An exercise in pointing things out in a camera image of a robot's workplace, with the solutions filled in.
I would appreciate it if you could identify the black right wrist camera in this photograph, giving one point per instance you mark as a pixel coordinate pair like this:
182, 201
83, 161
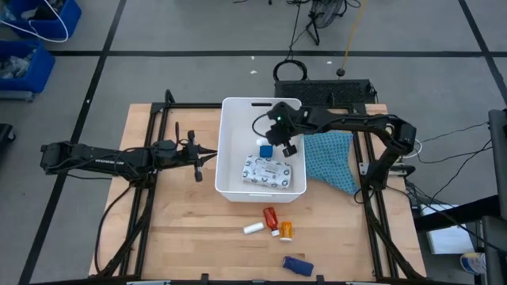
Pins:
279, 112

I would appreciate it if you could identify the clear plastic bag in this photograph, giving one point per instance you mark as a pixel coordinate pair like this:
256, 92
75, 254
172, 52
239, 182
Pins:
12, 66

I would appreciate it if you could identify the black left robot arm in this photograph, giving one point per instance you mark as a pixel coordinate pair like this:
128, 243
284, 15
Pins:
79, 156

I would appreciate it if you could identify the dark blue bandage roll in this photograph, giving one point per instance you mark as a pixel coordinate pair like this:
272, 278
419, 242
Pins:
298, 266

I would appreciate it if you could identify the black object at floor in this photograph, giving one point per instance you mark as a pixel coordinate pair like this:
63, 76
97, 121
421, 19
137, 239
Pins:
5, 136

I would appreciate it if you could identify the grey dolly platform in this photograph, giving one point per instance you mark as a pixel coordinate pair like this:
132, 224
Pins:
16, 96

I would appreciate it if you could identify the blue storage bin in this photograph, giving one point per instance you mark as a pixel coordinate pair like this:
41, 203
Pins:
37, 75
67, 20

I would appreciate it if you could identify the yellow pole black foot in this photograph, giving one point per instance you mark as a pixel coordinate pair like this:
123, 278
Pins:
350, 35

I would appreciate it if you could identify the amber pill bottle white cap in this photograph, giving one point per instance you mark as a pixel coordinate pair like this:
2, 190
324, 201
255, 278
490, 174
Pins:
286, 229

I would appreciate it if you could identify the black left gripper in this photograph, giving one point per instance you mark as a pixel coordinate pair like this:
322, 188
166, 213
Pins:
190, 152

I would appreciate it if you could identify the white plastic bin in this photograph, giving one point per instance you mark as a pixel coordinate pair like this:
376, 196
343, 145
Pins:
233, 174

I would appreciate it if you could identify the red pill bottle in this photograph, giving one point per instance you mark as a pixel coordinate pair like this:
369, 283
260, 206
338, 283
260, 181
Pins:
270, 218

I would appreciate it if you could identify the black aluminium rail frame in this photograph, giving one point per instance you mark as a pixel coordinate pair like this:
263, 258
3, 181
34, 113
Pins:
190, 105

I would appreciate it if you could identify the printed can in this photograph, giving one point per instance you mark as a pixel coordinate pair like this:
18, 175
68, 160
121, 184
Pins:
473, 263

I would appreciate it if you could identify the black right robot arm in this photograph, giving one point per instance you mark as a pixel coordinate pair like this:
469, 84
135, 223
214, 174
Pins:
356, 122

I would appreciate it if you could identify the black beam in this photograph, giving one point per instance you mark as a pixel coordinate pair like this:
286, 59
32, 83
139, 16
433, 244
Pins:
455, 215

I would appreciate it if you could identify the white patterned wipes pack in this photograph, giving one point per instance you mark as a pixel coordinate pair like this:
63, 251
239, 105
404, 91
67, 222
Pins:
266, 172

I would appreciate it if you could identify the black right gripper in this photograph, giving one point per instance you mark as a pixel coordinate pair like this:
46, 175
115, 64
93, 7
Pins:
285, 132

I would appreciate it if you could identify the teal patterned cloth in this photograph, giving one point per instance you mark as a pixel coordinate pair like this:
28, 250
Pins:
330, 162

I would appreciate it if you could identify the white box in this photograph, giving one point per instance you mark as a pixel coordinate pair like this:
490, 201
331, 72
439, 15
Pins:
449, 239

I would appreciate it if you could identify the grey metal post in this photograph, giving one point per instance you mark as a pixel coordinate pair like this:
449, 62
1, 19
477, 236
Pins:
498, 158

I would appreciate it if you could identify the black perforated case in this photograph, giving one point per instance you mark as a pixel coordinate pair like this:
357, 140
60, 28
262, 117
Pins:
322, 92

